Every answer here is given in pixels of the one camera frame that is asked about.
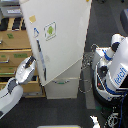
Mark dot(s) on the green android sticker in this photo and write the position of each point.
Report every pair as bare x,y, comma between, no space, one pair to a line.
50,31

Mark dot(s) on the wooden drawer cabinet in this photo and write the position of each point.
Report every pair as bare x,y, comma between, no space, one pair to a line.
14,47

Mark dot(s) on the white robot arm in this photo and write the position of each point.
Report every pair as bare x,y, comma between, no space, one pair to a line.
13,91

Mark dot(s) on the bottom fridge drawer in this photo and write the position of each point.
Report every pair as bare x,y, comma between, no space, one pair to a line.
62,88

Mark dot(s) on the grey device on cabinet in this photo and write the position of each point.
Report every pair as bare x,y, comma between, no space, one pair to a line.
11,11

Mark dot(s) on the white refrigerator body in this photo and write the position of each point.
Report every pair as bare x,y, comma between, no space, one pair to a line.
72,72

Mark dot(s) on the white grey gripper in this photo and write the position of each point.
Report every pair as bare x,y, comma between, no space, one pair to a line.
25,72

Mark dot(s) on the white fridge door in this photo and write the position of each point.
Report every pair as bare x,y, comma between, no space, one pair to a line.
59,53

